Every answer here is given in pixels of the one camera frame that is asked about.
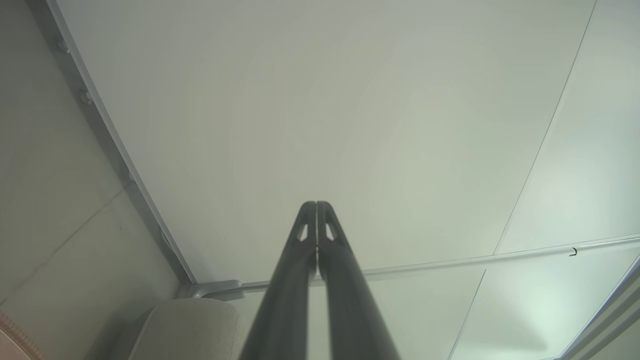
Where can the grey fabric sofa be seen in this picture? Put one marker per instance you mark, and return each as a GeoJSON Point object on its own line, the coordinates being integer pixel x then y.
{"type": "Point", "coordinates": [185, 330]}

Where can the wide white partition panel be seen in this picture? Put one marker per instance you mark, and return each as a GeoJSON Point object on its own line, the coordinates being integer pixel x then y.
{"type": "Point", "coordinates": [310, 100]}

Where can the white perforated laundry basket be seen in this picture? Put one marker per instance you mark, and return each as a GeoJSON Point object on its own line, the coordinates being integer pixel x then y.
{"type": "Point", "coordinates": [12, 340]}

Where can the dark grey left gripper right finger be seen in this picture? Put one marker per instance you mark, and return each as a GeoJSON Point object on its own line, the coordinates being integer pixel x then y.
{"type": "Point", "coordinates": [350, 305]}

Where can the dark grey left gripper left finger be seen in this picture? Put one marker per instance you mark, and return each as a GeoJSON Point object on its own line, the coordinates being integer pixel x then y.
{"type": "Point", "coordinates": [285, 300]}

